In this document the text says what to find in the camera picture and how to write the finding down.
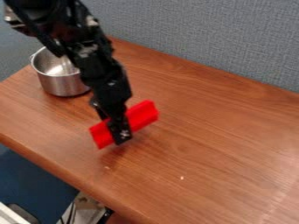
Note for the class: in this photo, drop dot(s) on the metal table leg bracket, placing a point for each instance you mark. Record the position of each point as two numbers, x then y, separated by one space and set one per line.
86 211

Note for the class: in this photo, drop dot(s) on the red plastic block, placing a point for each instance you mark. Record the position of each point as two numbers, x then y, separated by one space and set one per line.
141 116

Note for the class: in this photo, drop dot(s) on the white object at corner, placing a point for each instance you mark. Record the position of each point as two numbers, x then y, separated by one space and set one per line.
11 216

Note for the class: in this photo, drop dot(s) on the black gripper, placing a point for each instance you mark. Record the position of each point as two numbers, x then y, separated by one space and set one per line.
105 76

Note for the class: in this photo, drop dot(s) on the stainless steel pot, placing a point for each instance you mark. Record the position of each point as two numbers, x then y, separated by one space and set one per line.
58 75

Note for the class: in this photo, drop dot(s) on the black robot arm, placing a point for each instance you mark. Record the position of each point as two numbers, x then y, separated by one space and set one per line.
70 32

